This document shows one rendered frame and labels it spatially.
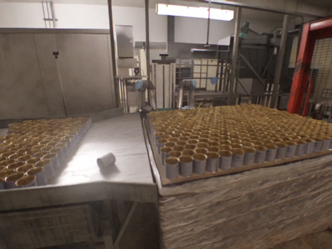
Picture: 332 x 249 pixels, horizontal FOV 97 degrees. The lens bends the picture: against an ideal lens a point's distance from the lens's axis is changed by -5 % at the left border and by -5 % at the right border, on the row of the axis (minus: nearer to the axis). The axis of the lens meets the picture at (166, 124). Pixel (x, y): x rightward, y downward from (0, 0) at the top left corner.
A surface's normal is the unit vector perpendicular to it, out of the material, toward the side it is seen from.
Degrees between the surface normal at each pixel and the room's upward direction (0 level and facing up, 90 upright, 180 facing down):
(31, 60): 90
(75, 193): 90
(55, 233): 90
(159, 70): 90
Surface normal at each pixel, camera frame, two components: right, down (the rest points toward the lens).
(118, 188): -0.08, 0.29
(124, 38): 0.21, 0.29
